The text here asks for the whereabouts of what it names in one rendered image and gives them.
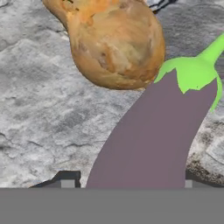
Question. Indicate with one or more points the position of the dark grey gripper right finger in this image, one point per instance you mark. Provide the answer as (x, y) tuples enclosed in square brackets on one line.
[(196, 181)]

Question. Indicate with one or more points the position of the purple eggplant with green stem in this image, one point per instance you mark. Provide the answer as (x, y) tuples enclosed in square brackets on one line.
[(151, 137)]

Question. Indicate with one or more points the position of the black and white object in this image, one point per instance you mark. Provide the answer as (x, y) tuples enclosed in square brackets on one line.
[(159, 4)]

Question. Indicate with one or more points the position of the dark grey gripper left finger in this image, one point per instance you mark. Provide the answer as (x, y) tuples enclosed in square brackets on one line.
[(68, 178)]

